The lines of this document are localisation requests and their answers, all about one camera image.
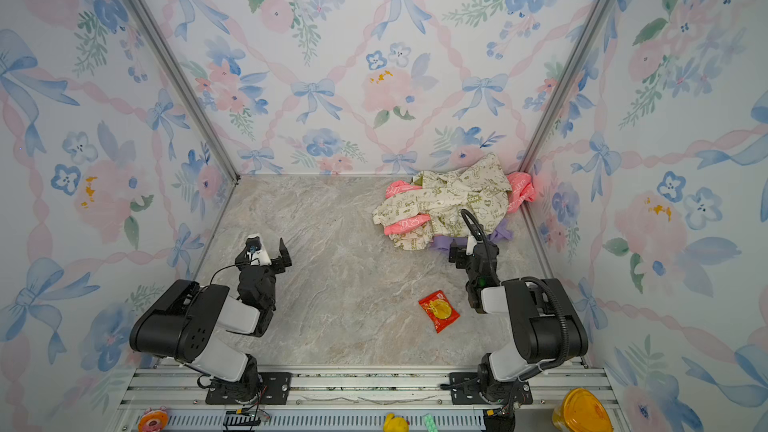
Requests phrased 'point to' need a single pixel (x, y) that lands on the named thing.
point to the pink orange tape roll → (153, 421)
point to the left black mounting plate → (272, 389)
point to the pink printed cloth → (523, 193)
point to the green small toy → (430, 423)
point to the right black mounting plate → (465, 390)
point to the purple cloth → (442, 243)
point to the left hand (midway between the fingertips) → (266, 240)
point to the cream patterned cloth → (481, 187)
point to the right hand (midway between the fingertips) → (471, 238)
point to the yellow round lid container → (581, 411)
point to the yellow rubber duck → (394, 423)
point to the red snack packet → (439, 310)
